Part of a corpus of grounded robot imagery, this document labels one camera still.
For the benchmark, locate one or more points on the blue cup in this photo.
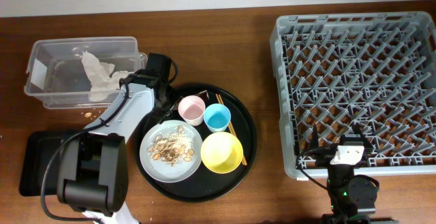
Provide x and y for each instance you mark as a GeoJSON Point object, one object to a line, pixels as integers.
{"type": "Point", "coordinates": [217, 117]}

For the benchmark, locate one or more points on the white tissue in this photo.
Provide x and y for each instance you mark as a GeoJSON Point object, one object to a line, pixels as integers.
{"type": "Point", "coordinates": [102, 76]}

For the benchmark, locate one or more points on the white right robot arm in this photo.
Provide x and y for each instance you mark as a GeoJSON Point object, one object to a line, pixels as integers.
{"type": "Point", "coordinates": [352, 196]}

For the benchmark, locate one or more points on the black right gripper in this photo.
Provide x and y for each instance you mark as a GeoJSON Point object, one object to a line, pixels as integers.
{"type": "Point", "coordinates": [324, 155]}

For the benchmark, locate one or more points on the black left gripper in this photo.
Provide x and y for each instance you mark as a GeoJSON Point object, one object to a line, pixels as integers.
{"type": "Point", "coordinates": [175, 94]}

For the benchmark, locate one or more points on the pink cup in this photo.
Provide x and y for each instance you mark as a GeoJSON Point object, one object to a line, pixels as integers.
{"type": "Point", "coordinates": [191, 109]}

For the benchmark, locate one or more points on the grey plate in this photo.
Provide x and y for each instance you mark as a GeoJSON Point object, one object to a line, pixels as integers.
{"type": "Point", "coordinates": [164, 172]}

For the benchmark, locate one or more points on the grey dishwasher rack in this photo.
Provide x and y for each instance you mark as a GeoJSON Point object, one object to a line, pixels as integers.
{"type": "Point", "coordinates": [374, 70]}

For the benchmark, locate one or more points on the round black serving tray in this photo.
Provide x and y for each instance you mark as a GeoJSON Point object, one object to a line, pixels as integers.
{"type": "Point", "coordinates": [203, 184]}

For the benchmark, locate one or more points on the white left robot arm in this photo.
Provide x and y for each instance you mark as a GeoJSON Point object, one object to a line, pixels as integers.
{"type": "Point", "coordinates": [122, 117]}

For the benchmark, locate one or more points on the food scraps on plate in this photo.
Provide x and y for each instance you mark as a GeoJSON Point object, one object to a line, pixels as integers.
{"type": "Point", "coordinates": [172, 148]}

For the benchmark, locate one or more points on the clear plastic waste bin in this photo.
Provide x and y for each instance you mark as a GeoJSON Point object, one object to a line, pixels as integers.
{"type": "Point", "coordinates": [57, 76]}

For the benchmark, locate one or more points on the gold snack wrapper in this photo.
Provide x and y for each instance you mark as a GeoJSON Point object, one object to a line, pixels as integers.
{"type": "Point", "coordinates": [203, 95]}

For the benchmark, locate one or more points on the yellow bowl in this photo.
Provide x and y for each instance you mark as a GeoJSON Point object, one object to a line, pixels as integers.
{"type": "Point", "coordinates": [221, 152]}

